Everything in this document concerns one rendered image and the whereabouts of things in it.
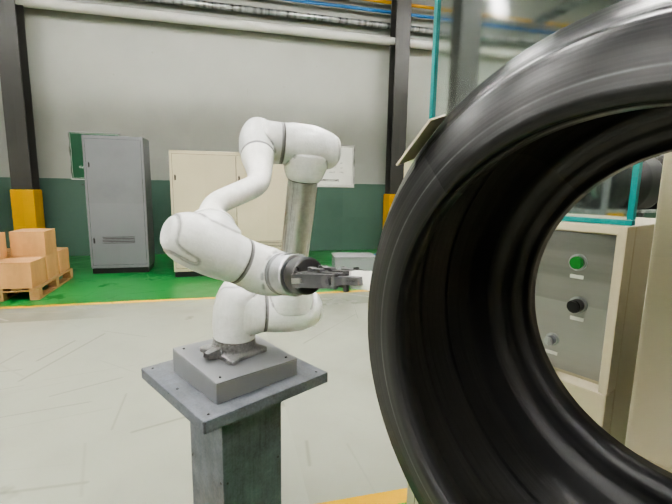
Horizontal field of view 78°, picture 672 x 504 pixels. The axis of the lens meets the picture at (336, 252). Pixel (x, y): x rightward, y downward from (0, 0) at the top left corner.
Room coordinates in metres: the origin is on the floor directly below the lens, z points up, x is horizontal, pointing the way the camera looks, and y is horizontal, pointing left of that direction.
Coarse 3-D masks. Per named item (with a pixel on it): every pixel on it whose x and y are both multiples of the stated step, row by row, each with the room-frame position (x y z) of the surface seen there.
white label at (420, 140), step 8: (432, 120) 0.42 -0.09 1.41; (440, 120) 0.44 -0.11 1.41; (424, 128) 0.42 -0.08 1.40; (432, 128) 0.44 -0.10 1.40; (416, 136) 0.43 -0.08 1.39; (424, 136) 0.44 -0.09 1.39; (416, 144) 0.44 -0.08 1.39; (424, 144) 0.47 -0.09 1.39; (408, 152) 0.44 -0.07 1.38; (416, 152) 0.47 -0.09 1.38; (400, 160) 0.45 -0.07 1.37; (408, 160) 0.47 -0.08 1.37
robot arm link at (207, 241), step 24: (264, 144) 1.26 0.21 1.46; (264, 168) 1.18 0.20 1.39; (216, 192) 0.96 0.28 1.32; (240, 192) 1.02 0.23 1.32; (192, 216) 0.80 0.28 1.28; (216, 216) 0.84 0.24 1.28; (168, 240) 0.77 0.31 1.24; (192, 240) 0.77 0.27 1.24; (216, 240) 0.80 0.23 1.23; (240, 240) 0.84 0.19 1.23; (192, 264) 0.79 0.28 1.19; (216, 264) 0.80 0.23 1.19; (240, 264) 0.82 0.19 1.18
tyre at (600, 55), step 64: (640, 0) 0.32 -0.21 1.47; (512, 64) 0.39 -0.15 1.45; (576, 64) 0.32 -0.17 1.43; (640, 64) 0.28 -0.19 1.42; (448, 128) 0.41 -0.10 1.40; (512, 128) 0.35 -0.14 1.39; (576, 128) 0.55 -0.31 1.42; (640, 128) 0.52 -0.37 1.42; (448, 192) 0.40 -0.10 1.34; (512, 192) 0.62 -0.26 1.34; (576, 192) 0.58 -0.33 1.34; (384, 256) 0.46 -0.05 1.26; (448, 256) 0.61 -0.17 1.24; (512, 256) 0.64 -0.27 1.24; (384, 320) 0.46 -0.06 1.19; (448, 320) 0.62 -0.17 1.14; (512, 320) 0.63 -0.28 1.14; (384, 384) 0.46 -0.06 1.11; (448, 384) 0.57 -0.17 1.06; (512, 384) 0.62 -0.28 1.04; (448, 448) 0.51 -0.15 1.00; (512, 448) 0.55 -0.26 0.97; (576, 448) 0.54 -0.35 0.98
